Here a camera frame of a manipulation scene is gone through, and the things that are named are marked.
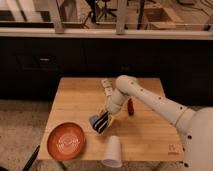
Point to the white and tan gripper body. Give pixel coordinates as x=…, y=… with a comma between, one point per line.
x=110, y=116

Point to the black striped gripper finger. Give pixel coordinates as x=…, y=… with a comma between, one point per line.
x=100, y=121
x=104, y=126

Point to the blue eraser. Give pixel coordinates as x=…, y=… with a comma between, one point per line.
x=93, y=120

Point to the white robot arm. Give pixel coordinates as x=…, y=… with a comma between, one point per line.
x=196, y=126

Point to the red chili pepper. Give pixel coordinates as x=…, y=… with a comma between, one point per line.
x=130, y=107

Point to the orange patterned bowl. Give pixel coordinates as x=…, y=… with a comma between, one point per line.
x=65, y=141

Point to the white paper cup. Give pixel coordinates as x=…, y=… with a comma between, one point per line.
x=112, y=156

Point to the wooden table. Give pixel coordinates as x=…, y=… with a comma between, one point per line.
x=144, y=136

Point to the black cabinet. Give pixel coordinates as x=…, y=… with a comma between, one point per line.
x=31, y=67

